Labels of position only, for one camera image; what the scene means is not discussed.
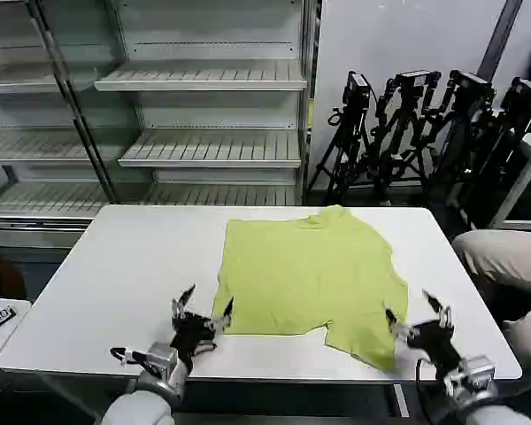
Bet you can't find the dark red chair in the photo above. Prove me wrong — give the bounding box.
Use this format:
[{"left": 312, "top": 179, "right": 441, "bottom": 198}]
[{"left": 0, "top": 233, "right": 28, "bottom": 303}]

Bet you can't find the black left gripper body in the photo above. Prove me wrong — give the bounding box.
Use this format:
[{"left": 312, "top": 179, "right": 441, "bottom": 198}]
[{"left": 169, "top": 312, "right": 219, "bottom": 371}]

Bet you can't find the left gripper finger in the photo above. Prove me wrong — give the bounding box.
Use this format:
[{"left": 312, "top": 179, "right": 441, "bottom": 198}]
[
  {"left": 171, "top": 284, "right": 196, "bottom": 320},
  {"left": 204, "top": 296, "right": 235, "bottom": 335}
]

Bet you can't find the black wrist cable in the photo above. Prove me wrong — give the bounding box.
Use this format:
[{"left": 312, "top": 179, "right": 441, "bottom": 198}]
[
  {"left": 109, "top": 341, "right": 219, "bottom": 369},
  {"left": 414, "top": 356, "right": 439, "bottom": 383}
]

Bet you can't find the silver table leg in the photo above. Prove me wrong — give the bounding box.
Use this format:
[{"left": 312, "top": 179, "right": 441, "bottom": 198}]
[{"left": 392, "top": 382, "right": 412, "bottom": 419}]

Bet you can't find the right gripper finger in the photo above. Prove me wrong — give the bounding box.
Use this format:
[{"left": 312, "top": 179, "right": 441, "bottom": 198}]
[
  {"left": 420, "top": 288, "right": 456, "bottom": 330},
  {"left": 382, "top": 307, "right": 412, "bottom": 345}
]

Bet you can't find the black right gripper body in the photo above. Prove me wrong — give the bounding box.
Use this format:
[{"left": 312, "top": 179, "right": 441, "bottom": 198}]
[{"left": 405, "top": 319, "right": 465, "bottom": 371}]

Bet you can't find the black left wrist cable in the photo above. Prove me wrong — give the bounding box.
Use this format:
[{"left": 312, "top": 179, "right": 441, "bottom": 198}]
[{"left": 109, "top": 341, "right": 219, "bottom": 369}]

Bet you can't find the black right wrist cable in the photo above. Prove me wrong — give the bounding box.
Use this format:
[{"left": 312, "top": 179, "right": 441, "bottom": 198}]
[{"left": 414, "top": 356, "right": 439, "bottom": 383}]

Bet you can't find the lime green shirt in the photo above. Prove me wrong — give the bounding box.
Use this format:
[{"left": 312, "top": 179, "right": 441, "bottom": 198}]
[{"left": 212, "top": 204, "right": 411, "bottom": 372}]

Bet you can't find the small white side table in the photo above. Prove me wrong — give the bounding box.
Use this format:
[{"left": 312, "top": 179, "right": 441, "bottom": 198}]
[{"left": 0, "top": 295, "right": 33, "bottom": 390}]

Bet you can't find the person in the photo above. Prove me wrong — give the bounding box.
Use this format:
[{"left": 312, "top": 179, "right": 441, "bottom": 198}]
[{"left": 450, "top": 228, "right": 531, "bottom": 402}]

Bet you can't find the empty shelf unit with dark posts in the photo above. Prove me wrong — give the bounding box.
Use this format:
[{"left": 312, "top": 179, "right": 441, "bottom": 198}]
[{"left": 0, "top": 0, "right": 119, "bottom": 231}]

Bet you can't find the empty grey shelf unit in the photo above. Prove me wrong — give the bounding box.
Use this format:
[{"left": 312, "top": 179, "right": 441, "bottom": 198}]
[{"left": 93, "top": 0, "right": 316, "bottom": 207}]

